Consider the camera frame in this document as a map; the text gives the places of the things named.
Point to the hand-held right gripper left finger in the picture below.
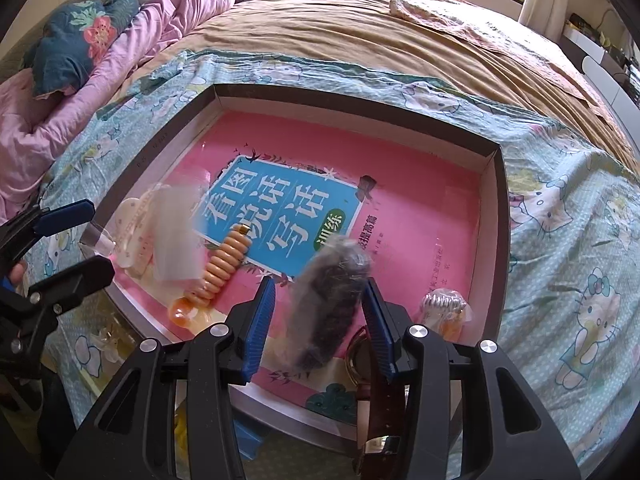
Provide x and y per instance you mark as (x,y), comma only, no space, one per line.
(260,325)

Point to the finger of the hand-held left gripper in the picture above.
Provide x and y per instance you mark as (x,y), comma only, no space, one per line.
(75,277)
(65,216)

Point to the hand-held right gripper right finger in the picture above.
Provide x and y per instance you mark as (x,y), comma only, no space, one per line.
(380,330)

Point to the clear bag of dark beads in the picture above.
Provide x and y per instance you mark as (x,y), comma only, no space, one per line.
(325,310)

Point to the gold ribbed jewelry packet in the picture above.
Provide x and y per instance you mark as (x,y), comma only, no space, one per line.
(442,305)

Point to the white hair claw clip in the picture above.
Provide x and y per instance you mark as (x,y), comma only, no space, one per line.
(132,240)

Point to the brown headband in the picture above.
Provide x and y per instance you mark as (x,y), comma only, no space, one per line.
(382,410)

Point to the clear earring bag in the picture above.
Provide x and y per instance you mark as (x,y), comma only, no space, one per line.
(175,235)

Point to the dark cardboard box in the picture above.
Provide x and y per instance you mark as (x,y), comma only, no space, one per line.
(492,220)

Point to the person's left hand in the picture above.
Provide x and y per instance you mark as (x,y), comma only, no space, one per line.
(17,272)

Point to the cream flower hair clip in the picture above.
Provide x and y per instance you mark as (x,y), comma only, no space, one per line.
(107,342)

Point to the yellow plastic packet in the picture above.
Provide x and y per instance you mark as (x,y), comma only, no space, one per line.
(179,410)

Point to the pink book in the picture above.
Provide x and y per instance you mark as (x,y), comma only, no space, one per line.
(425,200)

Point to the cartoon cat printed bedsheet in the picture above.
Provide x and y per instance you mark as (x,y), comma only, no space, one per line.
(560,285)

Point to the dark blue floral pillow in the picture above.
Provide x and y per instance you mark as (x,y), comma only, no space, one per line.
(80,30)

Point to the pink quilt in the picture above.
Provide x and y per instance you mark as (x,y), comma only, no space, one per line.
(150,35)

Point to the brown blanket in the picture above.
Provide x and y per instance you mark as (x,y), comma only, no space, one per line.
(350,40)

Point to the pink patterned cloth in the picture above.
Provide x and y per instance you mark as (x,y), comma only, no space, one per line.
(425,10)

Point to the grey and white cabinet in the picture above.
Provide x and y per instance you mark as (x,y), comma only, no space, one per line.
(605,65)

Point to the cream curtain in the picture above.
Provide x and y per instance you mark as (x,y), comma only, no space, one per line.
(535,5)

